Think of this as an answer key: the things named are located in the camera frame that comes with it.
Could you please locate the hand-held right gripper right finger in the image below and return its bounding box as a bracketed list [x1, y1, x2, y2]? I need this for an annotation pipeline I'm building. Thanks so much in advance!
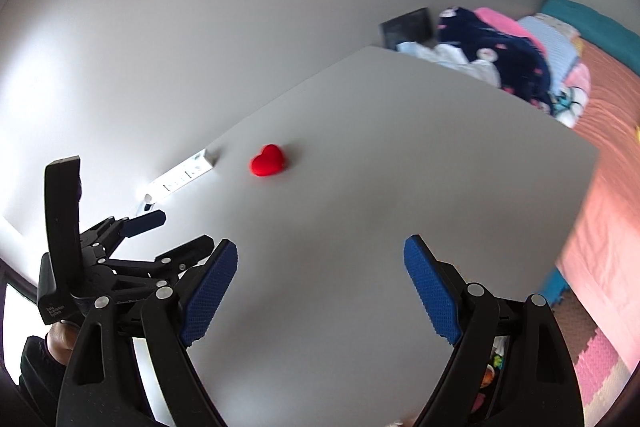
[404, 234, 586, 427]

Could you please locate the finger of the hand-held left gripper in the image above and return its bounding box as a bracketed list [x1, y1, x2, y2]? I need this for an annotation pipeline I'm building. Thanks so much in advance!
[82, 209, 167, 258]
[102, 234, 216, 280]

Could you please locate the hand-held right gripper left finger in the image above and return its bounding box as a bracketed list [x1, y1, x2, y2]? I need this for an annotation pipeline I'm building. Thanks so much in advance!
[55, 238, 238, 427]

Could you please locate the black trash bin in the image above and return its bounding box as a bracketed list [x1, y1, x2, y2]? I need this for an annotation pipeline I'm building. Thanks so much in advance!
[467, 334, 511, 425]

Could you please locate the red plush heart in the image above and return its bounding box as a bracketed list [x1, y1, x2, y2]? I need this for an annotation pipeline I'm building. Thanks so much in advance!
[250, 144, 287, 178]

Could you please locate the person's left forearm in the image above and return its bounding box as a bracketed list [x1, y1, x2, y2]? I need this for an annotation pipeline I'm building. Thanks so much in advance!
[19, 323, 78, 427]

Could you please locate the white power strip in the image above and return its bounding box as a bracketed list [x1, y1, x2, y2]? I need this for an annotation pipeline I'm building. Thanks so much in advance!
[136, 148, 217, 215]

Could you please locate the white desk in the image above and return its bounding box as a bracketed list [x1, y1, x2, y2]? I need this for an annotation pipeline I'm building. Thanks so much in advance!
[127, 46, 601, 427]

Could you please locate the foam puzzle floor mat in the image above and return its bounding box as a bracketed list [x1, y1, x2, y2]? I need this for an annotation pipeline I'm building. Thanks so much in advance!
[540, 267, 636, 408]

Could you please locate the bed with pink sheet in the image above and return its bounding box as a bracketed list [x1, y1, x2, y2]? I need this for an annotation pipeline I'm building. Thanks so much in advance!
[555, 42, 640, 338]

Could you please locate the white quilted cloth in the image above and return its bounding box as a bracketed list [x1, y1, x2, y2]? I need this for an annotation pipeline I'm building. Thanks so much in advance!
[397, 41, 501, 88]

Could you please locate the pink white printed blanket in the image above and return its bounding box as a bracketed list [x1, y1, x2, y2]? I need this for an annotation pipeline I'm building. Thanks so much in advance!
[552, 63, 592, 128]

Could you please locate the navy printed clothing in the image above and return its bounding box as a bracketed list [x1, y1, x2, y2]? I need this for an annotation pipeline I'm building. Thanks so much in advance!
[436, 7, 553, 112]

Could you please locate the light blue textured blanket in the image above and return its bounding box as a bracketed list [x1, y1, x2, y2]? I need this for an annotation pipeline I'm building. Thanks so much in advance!
[517, 14, 581, 82]

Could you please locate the pink plush toy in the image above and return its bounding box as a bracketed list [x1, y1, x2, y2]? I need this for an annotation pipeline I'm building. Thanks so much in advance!
[472, 8, 543, 52]

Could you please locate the white patterned pillow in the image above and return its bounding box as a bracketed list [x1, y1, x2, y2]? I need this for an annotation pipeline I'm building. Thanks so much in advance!
[537, 13, 581, 38]

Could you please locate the teal pillow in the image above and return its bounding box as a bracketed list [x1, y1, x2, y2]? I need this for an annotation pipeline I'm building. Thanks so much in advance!
[542, 0, 640, 75]

